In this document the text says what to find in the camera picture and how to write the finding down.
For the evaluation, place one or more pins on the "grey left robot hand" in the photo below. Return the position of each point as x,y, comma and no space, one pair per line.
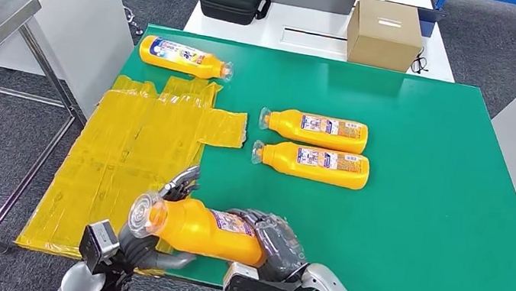
144,256

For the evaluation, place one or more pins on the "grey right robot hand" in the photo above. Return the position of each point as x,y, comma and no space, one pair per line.
278,249

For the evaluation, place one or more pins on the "orange Tide detergent bottle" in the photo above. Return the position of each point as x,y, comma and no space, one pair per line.
194,229
281,160
291,129
174,57

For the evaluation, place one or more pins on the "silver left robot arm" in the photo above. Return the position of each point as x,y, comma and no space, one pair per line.
78,286

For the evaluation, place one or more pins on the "yellow taped plastic sheet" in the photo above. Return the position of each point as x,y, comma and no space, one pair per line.
139,121

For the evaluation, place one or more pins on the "white table with slot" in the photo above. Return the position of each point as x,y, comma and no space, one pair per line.
254,34

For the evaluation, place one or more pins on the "black eyeglasses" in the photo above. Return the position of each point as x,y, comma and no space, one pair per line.
414,64

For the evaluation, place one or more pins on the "brown cardboard box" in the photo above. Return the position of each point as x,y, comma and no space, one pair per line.
381,40

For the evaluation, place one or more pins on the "dark blue notebook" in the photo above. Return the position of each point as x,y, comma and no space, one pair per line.
429,24

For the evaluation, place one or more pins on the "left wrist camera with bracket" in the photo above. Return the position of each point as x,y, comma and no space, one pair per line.
100,241

